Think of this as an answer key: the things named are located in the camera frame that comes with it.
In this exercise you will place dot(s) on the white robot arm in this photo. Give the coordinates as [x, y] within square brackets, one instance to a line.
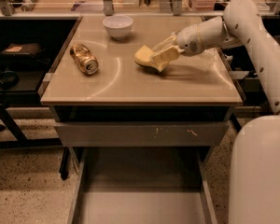
[254, 189]

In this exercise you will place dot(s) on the crushed gold soda can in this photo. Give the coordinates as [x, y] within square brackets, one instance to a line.
[84, 59]

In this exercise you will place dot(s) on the dark side table frame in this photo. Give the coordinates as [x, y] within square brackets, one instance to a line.
[53, 35]

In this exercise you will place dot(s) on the clear plastic water bottle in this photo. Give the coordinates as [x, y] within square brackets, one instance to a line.
[211, 55]

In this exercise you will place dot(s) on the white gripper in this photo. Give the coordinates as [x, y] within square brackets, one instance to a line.
[188, 40]

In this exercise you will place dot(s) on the white ceramic bowl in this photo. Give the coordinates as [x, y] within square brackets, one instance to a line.
[118, 27]

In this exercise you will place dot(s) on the yellow sponge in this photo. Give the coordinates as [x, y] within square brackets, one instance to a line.
[146, 57]

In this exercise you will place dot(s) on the open middle drawer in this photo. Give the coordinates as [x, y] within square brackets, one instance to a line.
[141, 185]

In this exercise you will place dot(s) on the closed top drawer front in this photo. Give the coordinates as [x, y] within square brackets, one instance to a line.
[141, 134]

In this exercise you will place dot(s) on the black bag on shelf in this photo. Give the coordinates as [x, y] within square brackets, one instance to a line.
[21, 54]

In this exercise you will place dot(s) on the beige drawer cabinet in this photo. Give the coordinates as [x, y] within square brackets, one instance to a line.
[190, 89]

